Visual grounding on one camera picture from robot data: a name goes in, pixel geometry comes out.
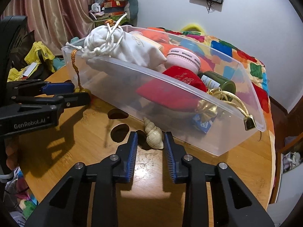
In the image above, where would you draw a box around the grey stuffed cushion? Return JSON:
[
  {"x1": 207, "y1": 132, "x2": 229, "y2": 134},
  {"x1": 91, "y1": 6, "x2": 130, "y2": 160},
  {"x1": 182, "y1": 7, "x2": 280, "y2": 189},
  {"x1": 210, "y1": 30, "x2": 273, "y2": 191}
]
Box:
[{"x1": 124, "y1": 0, "x2": 139, "y2": 21}]

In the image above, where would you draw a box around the small blue packet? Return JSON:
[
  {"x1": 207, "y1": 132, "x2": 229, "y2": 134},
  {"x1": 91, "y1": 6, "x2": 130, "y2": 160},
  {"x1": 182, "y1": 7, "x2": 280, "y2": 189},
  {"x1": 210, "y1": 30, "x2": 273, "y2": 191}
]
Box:
[{"x1": 192, "y1": 114, "x2": 216, "y2": 134}]

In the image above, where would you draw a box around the white drawstring cloth bag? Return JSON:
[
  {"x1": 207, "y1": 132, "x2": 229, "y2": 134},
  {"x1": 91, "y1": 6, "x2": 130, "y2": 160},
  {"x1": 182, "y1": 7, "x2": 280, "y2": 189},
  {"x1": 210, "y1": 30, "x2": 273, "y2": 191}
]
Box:
[{"x1": 66, "y1": 13, "x2": 166, "y2": 70}]

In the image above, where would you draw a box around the pink satin curtain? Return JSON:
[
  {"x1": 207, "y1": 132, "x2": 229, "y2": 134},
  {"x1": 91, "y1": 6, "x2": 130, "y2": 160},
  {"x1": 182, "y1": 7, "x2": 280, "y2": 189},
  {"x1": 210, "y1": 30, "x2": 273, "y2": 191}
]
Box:
[{"x1": 1, "y1": 0, "x2": 94, "y2": 55}]

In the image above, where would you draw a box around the colourful patchwork quilt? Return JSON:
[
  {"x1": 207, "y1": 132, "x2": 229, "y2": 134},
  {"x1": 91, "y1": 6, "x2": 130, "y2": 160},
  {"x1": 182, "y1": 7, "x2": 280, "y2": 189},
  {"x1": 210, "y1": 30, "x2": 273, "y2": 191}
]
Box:
[{"x1": 146, "y1": 27, "x2": 275, "y2": 135}]

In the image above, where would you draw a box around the red cloth pouch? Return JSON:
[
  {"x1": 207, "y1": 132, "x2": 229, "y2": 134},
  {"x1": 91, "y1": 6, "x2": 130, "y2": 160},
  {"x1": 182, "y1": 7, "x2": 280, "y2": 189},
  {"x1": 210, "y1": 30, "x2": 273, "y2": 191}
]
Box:
[{"x1": 136, "y1": 66, "x2": 208, "y2": 112}]

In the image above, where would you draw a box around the yellow curved tube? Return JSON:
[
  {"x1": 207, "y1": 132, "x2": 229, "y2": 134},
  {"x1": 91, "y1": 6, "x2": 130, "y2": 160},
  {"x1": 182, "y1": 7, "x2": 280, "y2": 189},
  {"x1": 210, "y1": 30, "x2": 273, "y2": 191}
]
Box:
[{"x1": 181, "y1": 24, "x2": 205, "y2": 33}]

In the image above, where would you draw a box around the yellow garment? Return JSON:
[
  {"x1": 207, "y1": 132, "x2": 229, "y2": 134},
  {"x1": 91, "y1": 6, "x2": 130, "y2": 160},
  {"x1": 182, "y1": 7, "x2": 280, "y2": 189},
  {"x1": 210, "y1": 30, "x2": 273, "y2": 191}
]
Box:
[{"x1": 7, "y1": 42, "x2": 55, "y2": 82}]

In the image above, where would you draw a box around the green spray bottle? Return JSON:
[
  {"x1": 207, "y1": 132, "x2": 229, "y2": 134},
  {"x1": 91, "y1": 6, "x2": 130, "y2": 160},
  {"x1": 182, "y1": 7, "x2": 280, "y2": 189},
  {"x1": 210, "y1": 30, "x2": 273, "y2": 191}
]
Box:
[{"x1": 198, "y1": 71, "x2": 236, "y2": 94}]

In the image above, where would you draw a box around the beige spiral seashell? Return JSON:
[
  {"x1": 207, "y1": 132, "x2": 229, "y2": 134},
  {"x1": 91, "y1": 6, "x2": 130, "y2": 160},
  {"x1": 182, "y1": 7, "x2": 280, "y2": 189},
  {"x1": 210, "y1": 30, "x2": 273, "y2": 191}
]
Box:
[{"x1": 143, "y1": 117, "x2": 164, "y2": 150}]

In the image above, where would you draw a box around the orange puffer jacket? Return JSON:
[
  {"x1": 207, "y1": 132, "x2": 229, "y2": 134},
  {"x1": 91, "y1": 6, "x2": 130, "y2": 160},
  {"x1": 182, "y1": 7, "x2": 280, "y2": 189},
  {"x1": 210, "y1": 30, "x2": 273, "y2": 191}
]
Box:
[{"x1": 131, "y1": 28, "x2": 213, "y2": 72}]

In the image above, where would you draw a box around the clear plastic storage bin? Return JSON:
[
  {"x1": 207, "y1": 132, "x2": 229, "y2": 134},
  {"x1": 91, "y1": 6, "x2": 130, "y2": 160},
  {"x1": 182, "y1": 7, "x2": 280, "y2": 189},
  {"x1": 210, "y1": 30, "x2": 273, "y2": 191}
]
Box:
[{"x1": 61, "y1": 25, "x2": 267, "y2": 157}]

